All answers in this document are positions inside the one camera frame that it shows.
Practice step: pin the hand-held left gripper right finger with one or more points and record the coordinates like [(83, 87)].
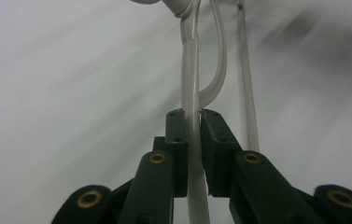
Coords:
[(218, 155)]

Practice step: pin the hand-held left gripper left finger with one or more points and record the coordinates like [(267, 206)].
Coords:
[(176, 155)]

